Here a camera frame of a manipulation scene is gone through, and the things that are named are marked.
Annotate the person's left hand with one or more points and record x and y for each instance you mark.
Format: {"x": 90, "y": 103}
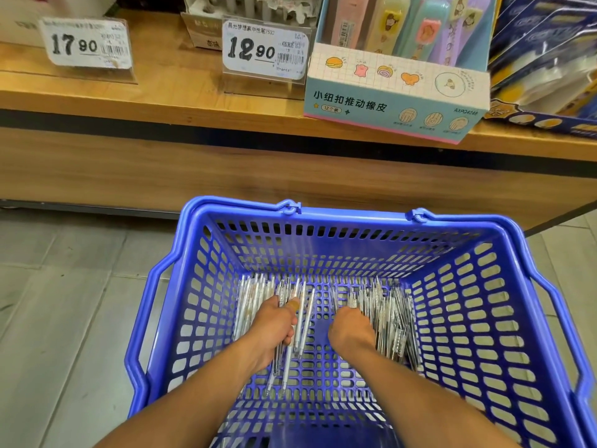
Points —
{"x": 272, "y": 333}

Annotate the person's right hand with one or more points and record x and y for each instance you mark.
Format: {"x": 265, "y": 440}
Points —
{"x": 353, "y": 333}

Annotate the clear pen bundle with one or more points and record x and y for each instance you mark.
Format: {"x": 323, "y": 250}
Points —
{"x": 252, "y": 294}
{"x": 396, "y": 322}

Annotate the blue shopping basket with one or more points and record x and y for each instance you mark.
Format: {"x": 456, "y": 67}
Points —
{"x": 354, "y": 219}

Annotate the person's left forearm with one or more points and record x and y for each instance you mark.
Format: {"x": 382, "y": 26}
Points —
{"x": 186, "y": 410}

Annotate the person's right forearm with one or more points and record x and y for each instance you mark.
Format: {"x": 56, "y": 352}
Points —
{"x": 429, "y": 406}

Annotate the wooden glue display stand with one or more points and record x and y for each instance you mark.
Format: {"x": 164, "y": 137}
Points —
{"x": 186, "y": 168}

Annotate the pastel eraser display box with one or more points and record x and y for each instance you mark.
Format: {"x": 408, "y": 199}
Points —
{"x": 392, "y": 88}

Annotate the white price tag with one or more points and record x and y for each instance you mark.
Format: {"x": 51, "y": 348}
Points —
{"x": 89, "y": 42}
{"x": 266, "y": 49}

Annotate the blue yellow stationery packets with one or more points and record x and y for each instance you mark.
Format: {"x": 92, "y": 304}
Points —
{"x": 541, "y": 60}

